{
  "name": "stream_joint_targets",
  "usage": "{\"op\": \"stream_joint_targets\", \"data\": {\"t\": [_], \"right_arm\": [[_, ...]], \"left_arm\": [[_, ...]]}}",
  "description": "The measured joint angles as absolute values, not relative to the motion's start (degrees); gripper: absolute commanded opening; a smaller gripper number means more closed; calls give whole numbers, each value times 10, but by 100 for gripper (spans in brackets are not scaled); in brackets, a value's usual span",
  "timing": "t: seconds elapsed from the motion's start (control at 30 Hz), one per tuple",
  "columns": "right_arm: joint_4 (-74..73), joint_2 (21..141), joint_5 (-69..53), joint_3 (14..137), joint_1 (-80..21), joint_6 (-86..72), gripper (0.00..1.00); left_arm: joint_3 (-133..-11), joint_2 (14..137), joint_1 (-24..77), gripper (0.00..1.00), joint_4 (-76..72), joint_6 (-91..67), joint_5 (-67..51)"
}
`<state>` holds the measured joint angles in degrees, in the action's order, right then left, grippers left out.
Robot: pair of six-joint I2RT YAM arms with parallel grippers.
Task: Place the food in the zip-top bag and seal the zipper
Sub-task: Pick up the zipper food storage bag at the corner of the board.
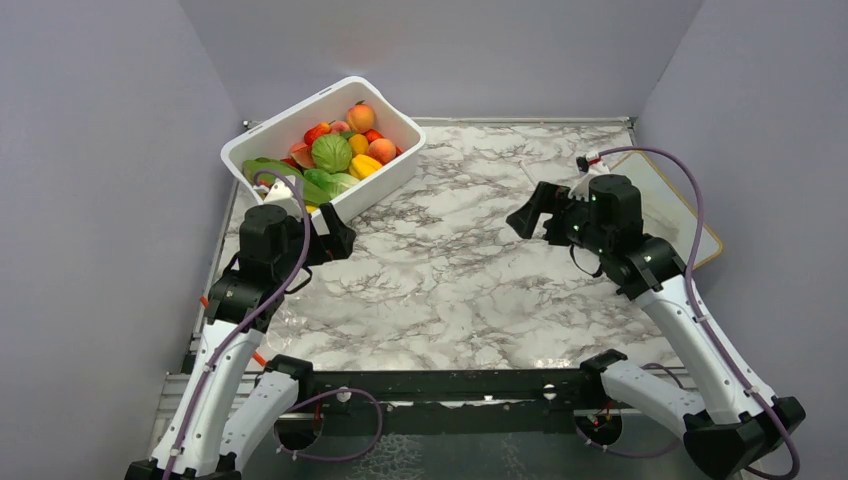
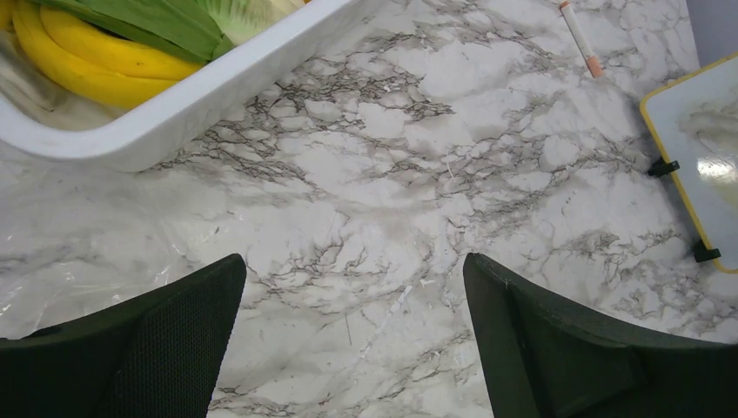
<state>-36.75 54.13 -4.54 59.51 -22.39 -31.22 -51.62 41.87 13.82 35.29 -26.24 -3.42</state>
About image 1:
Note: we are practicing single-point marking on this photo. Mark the white plastic bin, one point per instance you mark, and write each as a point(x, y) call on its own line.
point(273, 138)

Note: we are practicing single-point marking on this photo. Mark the small yellow mango toy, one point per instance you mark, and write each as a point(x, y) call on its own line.
point(359, 144)

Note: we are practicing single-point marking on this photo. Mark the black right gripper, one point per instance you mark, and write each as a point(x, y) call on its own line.
point(549, 198)

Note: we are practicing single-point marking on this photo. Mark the peach toy at back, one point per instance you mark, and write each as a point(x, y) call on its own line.
point(361, 117)

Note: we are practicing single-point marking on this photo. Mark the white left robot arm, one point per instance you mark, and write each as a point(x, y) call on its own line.
point(209, 437)

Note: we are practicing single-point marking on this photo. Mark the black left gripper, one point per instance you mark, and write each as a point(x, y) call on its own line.
point(337, 244)

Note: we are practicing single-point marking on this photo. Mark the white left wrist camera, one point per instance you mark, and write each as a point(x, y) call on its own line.
point(281, 195)

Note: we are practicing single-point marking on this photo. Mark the green cabbage toy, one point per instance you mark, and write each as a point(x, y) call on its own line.
point(331, 153)

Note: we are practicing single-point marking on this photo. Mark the white marker pen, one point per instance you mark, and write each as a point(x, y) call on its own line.
point(527, 168)

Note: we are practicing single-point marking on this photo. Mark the wood framed white board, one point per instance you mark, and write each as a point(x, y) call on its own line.
point(666, 212)

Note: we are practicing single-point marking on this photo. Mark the yellow bell pepper toy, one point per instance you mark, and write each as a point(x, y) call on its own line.
point(362, 166)

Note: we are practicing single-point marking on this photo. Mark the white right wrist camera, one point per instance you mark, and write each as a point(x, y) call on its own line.
point(590, 166)

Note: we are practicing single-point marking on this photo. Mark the peach toy right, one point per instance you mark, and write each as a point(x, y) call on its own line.
point(382, 150)

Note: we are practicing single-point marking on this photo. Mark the peach toy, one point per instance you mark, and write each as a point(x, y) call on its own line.
point(361, 117)
point(382, 150)

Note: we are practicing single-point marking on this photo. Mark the green leafy vegetable toy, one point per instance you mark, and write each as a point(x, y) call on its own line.
point(265, 172)

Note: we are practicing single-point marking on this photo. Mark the watermelon slice toy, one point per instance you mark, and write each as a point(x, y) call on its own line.
point(301, 154)

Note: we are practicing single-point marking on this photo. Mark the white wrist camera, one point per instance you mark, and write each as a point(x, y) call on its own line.
point(590, 166)
point(281, 195)

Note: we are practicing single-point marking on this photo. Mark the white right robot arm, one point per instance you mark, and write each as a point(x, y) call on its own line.
point(734, 418)

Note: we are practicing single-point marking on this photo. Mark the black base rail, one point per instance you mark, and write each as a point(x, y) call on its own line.
point(454, 402)

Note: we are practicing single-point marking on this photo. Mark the light green lettuce toy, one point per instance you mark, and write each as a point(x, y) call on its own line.
point(334, 184)

